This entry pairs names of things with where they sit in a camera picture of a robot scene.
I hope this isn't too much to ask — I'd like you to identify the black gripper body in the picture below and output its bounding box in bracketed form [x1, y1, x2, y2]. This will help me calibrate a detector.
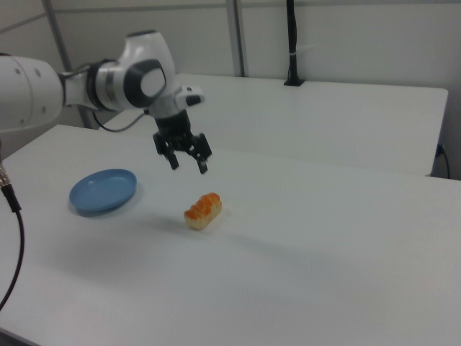
[153, 109, 197, 154]

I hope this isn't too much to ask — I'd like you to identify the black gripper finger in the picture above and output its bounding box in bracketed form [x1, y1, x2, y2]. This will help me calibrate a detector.
[186, 133, 212, 175]
[152, 133, 181, 172]

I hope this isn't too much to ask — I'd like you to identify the orange glazed bread roll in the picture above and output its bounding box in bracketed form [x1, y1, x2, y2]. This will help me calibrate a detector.
[184, 192, 223, 231]

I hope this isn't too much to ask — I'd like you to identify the blue round plate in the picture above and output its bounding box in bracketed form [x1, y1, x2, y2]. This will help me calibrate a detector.
[68, 167, 139, 218]

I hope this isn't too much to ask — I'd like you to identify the white side table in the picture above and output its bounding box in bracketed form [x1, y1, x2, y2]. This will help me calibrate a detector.
[98, 73, 449, 178]

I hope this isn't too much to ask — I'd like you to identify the black pole with base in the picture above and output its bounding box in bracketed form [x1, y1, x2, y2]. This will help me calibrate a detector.
[283, 0, 307, 88]

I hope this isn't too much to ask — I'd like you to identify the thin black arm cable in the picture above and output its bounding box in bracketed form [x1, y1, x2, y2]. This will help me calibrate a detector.
[94, 110, 151, 133]

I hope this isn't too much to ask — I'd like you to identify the white cable tie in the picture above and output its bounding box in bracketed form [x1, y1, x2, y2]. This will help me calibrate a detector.
[287, 43, 317, 58]

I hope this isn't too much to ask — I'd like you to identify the thick black cable with connector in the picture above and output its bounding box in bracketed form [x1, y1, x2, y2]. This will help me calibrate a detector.
[0, 141, 26, 313]

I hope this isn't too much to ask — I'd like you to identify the black cable with blue plug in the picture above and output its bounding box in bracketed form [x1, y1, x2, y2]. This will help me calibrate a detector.
[436, 143, 452, 179]

